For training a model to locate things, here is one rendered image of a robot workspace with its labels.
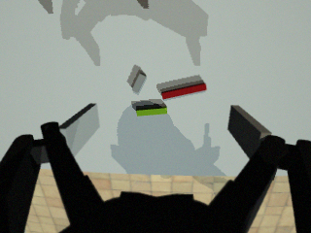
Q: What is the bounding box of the lime green rod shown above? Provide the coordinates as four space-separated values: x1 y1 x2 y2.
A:
136 106 167 117

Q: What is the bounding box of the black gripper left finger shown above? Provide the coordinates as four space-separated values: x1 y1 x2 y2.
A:
0 104 125 233

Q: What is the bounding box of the red rod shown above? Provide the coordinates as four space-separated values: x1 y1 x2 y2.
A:
161 83 207 99

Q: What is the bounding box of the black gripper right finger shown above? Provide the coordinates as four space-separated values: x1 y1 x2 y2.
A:
180 105 311 233

